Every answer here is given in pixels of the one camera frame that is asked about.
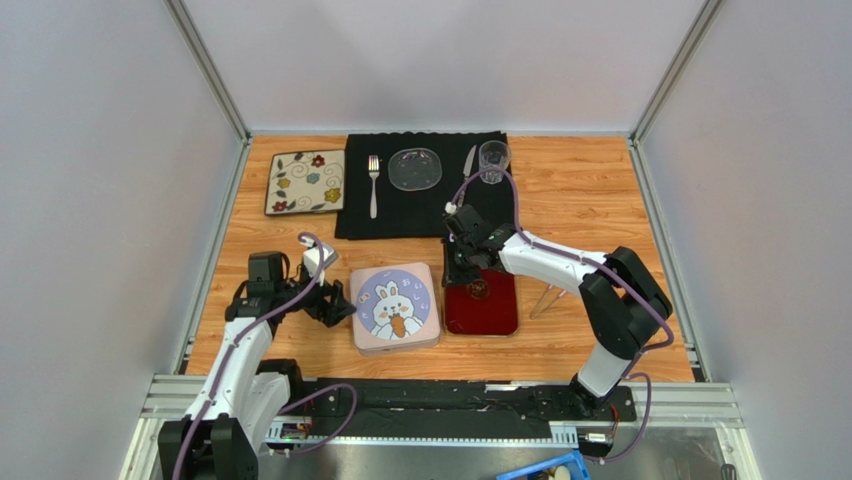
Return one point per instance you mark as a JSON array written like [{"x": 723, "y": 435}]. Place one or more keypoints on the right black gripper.
[{"x": 458, "y": 252}]

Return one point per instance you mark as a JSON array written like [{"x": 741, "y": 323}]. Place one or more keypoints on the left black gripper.
[{"x": 333, "y": 311}]

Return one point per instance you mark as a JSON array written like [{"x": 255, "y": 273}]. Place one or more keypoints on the silver tin lid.
[{"x": 395, "y": 302}]

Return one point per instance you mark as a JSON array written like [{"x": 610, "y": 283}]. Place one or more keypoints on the pink metal tongs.
[{"x": 547, "y": 299}]

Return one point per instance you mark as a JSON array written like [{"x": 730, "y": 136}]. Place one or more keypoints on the silver chocolate tin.
[{"x": 373, "y": 346}]

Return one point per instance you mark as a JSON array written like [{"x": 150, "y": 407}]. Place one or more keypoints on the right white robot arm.
[{"x": 625, "y": 305}]

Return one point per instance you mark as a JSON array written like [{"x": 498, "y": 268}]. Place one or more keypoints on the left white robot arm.
[{"x": 223, "y": 432}]

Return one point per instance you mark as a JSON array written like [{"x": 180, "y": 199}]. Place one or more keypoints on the red lacquer tray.
[{"x": 485, "y": 307}]

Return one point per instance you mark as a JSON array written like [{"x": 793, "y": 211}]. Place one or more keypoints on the silver table knife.
[{"x": 467, "y": 170}]

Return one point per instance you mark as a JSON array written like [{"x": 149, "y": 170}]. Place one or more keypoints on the black cloth placemat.
[{"x": 402, "y": 214}]

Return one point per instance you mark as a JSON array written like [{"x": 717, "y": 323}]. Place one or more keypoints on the clear glass plate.
[{"x": 415, "y": 169}]

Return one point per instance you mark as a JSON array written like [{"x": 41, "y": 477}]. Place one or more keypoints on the clear drinking glass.
[{"x": 493, "y": 157}]

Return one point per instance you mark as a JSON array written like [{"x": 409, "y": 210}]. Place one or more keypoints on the floral square plate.
[{"x": 306, "y": 182}]

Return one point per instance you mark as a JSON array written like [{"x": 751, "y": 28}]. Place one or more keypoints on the silver fork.
[{"x": 374, "y": 173}]

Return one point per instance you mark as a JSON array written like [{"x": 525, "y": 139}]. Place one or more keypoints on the blue plastic crate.
[{"x": 566, "y": 466}]

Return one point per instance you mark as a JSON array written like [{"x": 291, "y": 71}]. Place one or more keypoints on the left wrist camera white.
[{"x": 316, "y": 258}]

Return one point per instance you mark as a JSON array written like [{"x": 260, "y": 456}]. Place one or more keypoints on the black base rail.
[{"x": 438, "y": 411}]

